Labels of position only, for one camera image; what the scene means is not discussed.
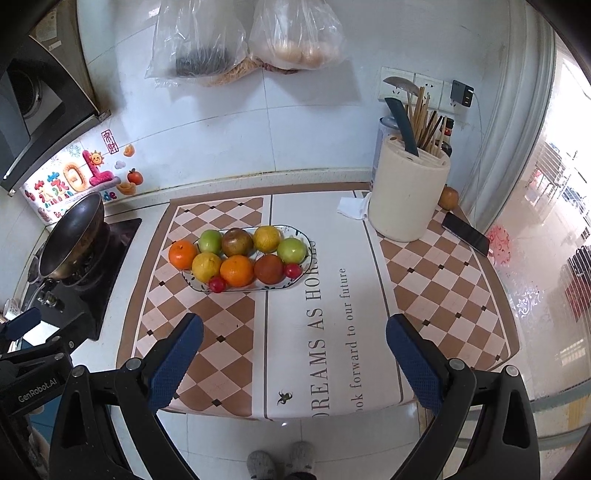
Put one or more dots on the white wall sockets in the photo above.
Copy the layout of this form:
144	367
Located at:
434	87

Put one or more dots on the red window sticker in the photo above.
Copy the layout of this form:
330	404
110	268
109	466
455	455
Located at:
498	244

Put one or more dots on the black range hood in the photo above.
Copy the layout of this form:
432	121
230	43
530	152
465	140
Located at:
46	115

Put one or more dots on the colourful wall stickers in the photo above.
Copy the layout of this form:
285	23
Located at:
69	180

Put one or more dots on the small red tomato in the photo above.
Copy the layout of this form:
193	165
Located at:
217	284
292	270

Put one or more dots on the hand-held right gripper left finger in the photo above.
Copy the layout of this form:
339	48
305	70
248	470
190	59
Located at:
178	360

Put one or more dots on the checked printed table mat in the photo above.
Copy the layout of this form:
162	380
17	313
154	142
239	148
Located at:
304	346

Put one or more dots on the yellow citrus fruit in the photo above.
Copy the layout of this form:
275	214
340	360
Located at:
268	239
206	266

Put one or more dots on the black plug charger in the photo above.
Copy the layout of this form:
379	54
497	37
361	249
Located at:
461	93

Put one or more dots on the person's left forearm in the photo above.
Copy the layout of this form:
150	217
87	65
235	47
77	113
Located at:
39	454

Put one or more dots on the grey slipper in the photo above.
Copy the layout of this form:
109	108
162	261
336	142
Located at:
262	466
301	457

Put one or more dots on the orange-brown round fruit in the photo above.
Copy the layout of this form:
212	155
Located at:
449	198

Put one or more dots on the black smartphone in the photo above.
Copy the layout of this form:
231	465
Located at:
466	233

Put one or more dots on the clear plastic bag pale contents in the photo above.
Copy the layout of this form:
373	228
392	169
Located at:
295	41

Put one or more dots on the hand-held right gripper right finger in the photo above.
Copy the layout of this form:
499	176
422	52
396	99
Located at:
413	364

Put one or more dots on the green apple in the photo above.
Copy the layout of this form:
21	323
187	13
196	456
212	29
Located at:
211	241
292	250

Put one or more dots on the floral oval plate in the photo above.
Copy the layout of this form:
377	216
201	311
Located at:
302	237

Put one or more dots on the small bright orange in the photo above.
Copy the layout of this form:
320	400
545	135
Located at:
183	254
237	271

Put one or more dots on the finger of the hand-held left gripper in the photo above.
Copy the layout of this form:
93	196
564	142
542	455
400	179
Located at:
23	321
55	344

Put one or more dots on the large dark orange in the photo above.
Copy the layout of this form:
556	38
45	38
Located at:
269	268

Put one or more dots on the bundle of wooden chopsticks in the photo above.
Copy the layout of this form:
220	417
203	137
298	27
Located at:
425	124

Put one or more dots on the metal ladle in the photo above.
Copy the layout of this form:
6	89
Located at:
399	84

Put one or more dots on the cream round knife block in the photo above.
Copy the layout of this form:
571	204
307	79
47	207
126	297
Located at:
406	194

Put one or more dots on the dark sauce bottle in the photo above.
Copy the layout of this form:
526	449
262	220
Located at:
448	134

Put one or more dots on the white cloth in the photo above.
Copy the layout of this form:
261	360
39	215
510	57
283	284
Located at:
353	207

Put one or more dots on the metal can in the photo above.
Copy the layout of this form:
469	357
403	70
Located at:
382	134

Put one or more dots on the black wok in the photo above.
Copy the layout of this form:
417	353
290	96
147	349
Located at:
74	230

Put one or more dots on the black gas stove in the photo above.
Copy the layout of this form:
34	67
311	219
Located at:
115	258

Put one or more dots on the clear plastic bag dark contents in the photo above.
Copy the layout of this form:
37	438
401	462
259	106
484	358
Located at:
198	50

